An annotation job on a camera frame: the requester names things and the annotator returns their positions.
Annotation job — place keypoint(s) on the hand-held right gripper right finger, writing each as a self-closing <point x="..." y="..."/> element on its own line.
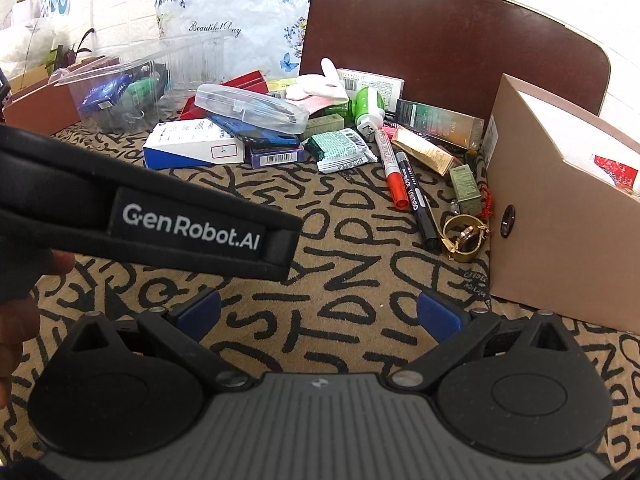
<point x="440" y="311"/>

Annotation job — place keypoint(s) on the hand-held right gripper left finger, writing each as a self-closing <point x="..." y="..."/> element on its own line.
<point x="200" y="311"/>

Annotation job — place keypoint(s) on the white and blue box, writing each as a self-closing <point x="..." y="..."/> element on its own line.
<point x="190" y="142"/>

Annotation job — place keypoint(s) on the black marker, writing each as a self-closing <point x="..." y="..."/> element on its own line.
<point x="417" y="200"/>

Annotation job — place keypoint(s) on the white cardboard box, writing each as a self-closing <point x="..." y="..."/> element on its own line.
<point x="540" y="240"/>

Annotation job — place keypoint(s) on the red whiteboard marker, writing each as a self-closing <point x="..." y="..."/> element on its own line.
<point x="390" y="165"/>

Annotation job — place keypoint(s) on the beige patterned desktop cloth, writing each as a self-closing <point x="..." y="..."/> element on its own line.
<point x="325" y="240"/>

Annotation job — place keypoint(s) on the person's left hand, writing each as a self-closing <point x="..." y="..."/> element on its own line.
<point x="15" y="332"/>

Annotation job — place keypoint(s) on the green plastic item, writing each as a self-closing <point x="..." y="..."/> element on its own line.
<point x="142" y="92"/>

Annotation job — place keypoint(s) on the blue packet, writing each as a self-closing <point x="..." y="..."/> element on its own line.
<point x="105" y="92"/>

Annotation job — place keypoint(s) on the small green box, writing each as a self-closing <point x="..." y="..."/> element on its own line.
<point x="465" y="185"/>

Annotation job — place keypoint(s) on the clear plastic case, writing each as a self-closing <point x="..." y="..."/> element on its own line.
<point x="240" y="102"/>

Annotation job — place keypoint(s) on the purple box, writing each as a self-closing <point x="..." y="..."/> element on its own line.
<point x="275" y="157"/>

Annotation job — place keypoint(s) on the clear plastic container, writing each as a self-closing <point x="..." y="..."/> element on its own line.
<point x="190" y="60"/>

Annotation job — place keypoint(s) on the brown cardboard tray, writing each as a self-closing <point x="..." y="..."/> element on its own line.
<point x="40" y="105"/>

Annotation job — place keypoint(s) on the red box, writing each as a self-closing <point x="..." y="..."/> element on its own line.
<point x="240" y="80"/>

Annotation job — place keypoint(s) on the gold box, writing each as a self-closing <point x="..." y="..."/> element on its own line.
<point x="425" y="152"/>

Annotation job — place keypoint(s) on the potted plant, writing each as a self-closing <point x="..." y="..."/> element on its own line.
<point x="75" y="50"/>

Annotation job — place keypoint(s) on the light green box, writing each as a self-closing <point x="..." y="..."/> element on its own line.
<point x="325" y="125"/>

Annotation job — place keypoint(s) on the floral plastic bag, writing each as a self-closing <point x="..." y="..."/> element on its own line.
<point x="235" y="25"/>

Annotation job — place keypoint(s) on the green foil packet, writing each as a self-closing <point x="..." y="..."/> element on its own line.
<point x="340" y="147"/>

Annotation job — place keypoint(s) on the pink packet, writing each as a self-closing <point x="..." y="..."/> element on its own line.
<point x="325" y="105"/>

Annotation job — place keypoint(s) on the white glove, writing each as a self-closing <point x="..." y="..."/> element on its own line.
<point x="325" y="85"/>

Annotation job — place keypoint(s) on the green and white plug-in device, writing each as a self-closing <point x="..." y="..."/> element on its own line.
<point x="365" y="105"/>

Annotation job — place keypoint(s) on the red packet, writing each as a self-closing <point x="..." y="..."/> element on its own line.
<point x="617" y="170"/>

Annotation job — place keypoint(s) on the white printed box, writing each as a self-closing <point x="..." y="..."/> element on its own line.
<point x="375" y="80"/>

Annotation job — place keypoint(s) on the brown chair back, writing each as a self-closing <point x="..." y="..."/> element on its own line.
<point x="450" y="35"/>

